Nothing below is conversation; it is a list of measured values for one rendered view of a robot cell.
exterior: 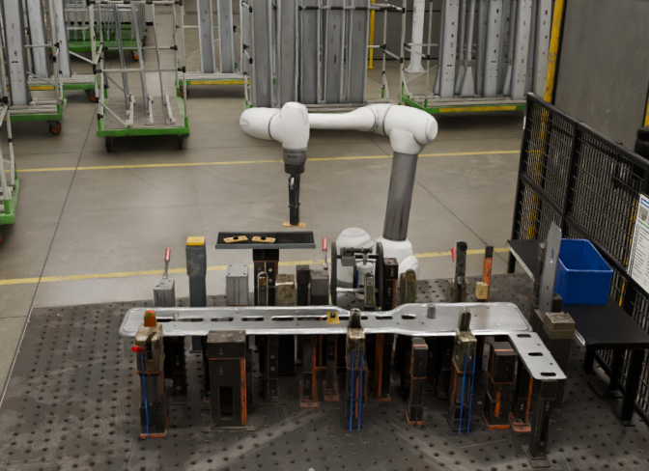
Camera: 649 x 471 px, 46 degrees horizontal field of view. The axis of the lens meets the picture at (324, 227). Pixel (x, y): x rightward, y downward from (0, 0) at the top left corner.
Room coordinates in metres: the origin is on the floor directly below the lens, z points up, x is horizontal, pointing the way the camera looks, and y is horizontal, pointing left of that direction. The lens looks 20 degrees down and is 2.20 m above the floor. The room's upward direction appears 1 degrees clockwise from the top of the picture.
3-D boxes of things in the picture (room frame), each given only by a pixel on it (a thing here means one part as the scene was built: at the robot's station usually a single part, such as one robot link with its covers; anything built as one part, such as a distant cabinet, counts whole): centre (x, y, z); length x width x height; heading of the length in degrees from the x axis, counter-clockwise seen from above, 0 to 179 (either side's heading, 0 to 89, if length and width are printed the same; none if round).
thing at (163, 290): (2.46, 0.57, 0.88); 0.11 x 0.10 x 0.36; 4
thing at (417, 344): (2.18, -0.32, 0.84); 0.11 x 0.08 x 0.29; 4
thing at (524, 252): (2.60, -0.92, 1.02); 0.90 x 0.22 x 0.03; 4
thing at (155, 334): (2.11, 0.54, 0.88); 0.15 x 0.11 x 0.36; 4
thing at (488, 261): (2.53, -0.59, 0.95); 0.03 x 0.01 x 0.50; 94
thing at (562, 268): (2.57, -0.92, 1.10); 0.30 x 0.17 x 0.13; 178
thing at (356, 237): (3.11, -0.13, 0.92); 0.18 x 0.16 x 0.22; 55
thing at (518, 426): (2.18, -0.67, 0.84); 0.11 x 0.06 x 0.29; 4
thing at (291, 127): (2.68, 0.12, 1.59); 0.13 x 0.11 x 0.16; 55
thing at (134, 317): (2.33, -0.02, 1.00); 1.38 x 0.22 x 0.02; 94
